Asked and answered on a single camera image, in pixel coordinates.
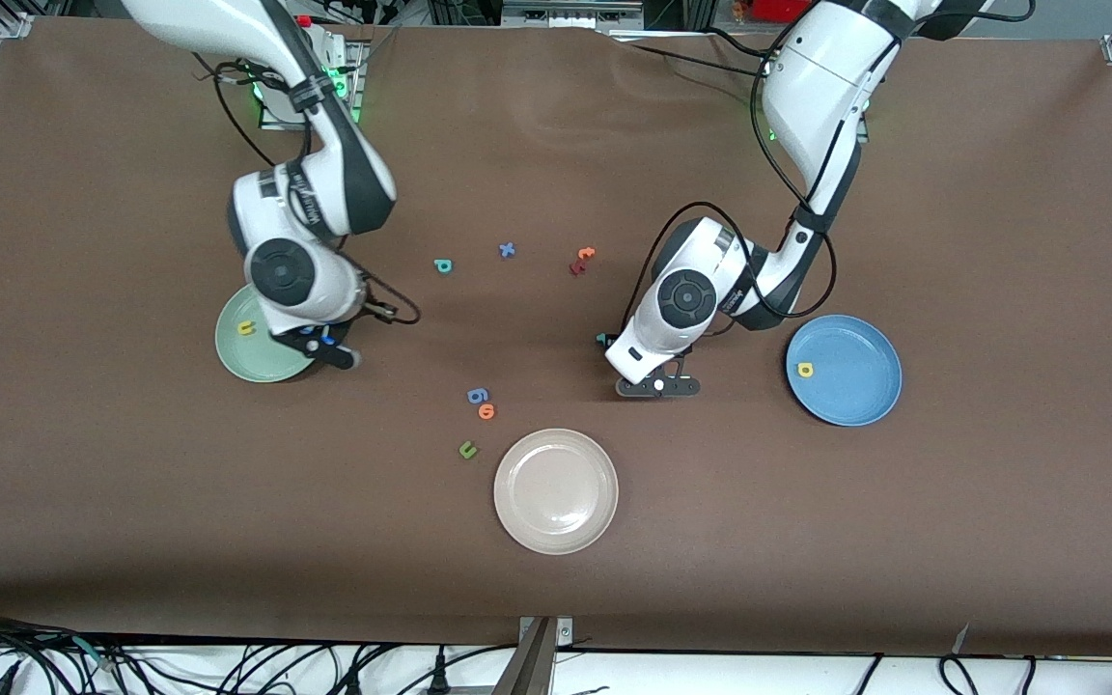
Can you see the green plate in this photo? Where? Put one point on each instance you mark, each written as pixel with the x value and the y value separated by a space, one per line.
pixel 266 362

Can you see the brown table cover sheet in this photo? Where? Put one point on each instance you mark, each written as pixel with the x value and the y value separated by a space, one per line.
pixel 556 589

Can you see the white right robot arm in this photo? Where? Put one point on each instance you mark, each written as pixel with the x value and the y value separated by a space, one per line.
pixel 218 19

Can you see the blue plate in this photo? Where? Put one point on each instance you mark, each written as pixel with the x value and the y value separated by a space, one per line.
pixel 855 386

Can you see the beige plate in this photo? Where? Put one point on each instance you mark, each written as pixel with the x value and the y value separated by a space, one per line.
pixel 556 492

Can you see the black power plug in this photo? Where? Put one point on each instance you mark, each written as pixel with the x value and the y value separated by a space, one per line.
pixel 353 681
pixel 438 676

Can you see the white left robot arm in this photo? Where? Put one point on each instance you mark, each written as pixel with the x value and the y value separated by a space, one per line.
pixel 817 87

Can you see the metal table bracket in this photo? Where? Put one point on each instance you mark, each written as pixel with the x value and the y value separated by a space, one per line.
pixel 537 666

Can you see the grey device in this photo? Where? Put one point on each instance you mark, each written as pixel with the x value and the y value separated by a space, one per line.
pixel 570 14

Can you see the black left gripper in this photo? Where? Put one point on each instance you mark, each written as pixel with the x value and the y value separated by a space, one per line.
pixel 687 350

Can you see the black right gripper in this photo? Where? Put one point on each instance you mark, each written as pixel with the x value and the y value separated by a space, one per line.
pixel 371 297

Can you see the red box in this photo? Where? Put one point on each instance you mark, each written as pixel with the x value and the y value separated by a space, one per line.
pixel 778 10

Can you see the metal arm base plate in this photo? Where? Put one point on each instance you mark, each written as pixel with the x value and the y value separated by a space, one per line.
pixel 271 123

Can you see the white tape tag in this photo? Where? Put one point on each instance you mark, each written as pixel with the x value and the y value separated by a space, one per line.
pixel 962 639

